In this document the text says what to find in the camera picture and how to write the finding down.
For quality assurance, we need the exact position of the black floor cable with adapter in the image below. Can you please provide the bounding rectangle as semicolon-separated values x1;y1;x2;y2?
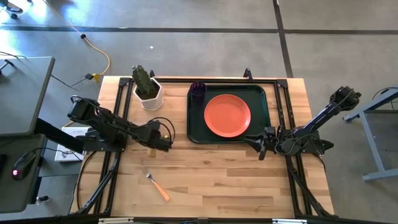
50;73;94;93

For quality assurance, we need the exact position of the black computer mouse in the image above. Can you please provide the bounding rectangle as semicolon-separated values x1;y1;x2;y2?
11;151;37;181

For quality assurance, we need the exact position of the black desk stand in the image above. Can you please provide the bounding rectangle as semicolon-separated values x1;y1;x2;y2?
0;58;15;75

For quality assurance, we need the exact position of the purple plastic cup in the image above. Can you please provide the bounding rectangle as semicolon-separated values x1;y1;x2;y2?
189;81;208;106

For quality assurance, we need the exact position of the black slanted bar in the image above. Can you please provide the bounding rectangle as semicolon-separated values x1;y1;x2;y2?
34;117;85;154

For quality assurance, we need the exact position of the white hexagonal plant pot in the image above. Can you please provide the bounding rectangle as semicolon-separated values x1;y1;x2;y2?
132;77;164;111

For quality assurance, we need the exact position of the black aluminium table frame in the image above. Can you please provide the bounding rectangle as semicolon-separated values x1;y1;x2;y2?
71;76;335;218

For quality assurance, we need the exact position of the dark desk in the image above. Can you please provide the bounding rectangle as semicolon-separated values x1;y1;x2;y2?
0;133;48;214

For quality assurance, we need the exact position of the white printed box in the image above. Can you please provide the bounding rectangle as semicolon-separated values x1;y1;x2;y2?
54;126;91;163

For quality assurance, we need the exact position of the yellow extension cable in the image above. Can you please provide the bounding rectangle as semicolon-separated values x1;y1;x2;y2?
42;0;112;83

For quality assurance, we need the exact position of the orange plate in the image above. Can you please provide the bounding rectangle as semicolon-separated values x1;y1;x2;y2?
203;93;252;138

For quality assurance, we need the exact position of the silver metal bracket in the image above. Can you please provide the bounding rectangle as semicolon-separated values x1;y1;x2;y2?
98;217;135;224
272;218;308;224

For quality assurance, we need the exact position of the grey metal table frame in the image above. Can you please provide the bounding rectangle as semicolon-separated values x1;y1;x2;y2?
343;86;398;182

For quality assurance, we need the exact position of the grey desk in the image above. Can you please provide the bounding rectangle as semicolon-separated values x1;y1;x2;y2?
0;56;56;138

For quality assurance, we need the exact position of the green cactus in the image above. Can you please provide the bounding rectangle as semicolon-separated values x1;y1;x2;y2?
131;64;158;97

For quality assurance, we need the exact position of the dark green plastic tray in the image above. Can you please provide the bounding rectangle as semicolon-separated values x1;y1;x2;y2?
186;83;272;144

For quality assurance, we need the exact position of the fork with orange handle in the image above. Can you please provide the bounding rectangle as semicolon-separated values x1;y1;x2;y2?
141;169;171;202

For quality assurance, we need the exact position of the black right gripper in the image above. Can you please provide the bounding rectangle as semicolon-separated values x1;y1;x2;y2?
244;126;279;161

